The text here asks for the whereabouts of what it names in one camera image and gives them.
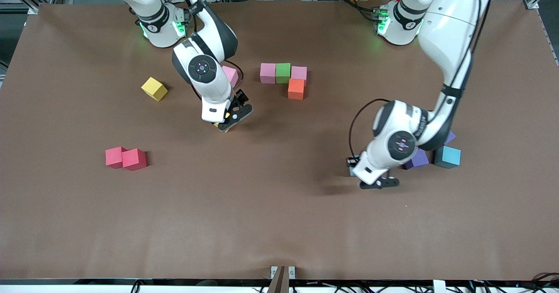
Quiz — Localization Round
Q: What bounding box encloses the teal foam cube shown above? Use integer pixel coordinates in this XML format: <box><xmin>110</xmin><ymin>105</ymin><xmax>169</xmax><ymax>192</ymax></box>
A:
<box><xmin>434</xmin><ymin>145</ymin><xmax>462</xmax><ymax>169</ymax></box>

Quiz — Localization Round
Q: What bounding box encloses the table edge clamp bracket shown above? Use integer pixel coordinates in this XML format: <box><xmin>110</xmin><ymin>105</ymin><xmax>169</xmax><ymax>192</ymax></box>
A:
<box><xmin>267</xmin><ymin>265</ymin><xmax>296</xmax><ymax>293</ymax></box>

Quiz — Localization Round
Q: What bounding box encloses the brown table cover sheet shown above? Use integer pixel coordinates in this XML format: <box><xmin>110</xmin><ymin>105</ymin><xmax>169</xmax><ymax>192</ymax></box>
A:
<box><xmin>0</xmin><ymin>0</ymin><xmax>559</xmax><ymax>281</ymax></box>

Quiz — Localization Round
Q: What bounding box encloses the orange foam cube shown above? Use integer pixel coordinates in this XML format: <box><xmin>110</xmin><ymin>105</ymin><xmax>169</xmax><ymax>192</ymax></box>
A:
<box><xmin>288</xmin><ymin>79</ymin><xmax>305</xmax><ymax>100</ymax></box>

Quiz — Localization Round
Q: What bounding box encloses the black cable bundle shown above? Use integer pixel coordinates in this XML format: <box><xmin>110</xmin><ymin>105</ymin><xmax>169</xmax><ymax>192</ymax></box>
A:
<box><xmin>469</xmin><ymin>272</ymin><xmax>559</xmax><ymax>293</ymax></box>

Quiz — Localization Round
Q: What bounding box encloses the dark red foam cube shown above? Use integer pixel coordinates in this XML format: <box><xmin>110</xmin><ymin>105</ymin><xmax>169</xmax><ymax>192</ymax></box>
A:
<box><xmin>121</xmin><ymin>148</ymin><xmax>148</xmax><ymax>172</ymax></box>

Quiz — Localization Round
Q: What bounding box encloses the yellow foam cube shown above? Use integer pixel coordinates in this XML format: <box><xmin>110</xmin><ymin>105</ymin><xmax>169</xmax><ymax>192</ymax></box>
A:
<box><xmin>213</xmin><ymin>112</ymin><xmax>232</xmax><ymax>132</ymax></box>
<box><xmin>141</xmin><ymin>76</ymin><xmax>169</xmax><ymax>102</ymax></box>

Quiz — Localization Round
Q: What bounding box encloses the light red foam cube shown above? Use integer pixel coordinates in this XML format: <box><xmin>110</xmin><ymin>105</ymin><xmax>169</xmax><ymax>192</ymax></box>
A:
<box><xmin>105</xmin><ymin>146</ymin><xmax>128</xmax><ymax>169</ymax></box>

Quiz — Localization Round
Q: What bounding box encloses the green foam cube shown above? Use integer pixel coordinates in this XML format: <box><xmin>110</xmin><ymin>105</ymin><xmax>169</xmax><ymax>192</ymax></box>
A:
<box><xmin>276</xmin><ymin>63</ymin><xmax>292</xmax><ymax>84</ymax></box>

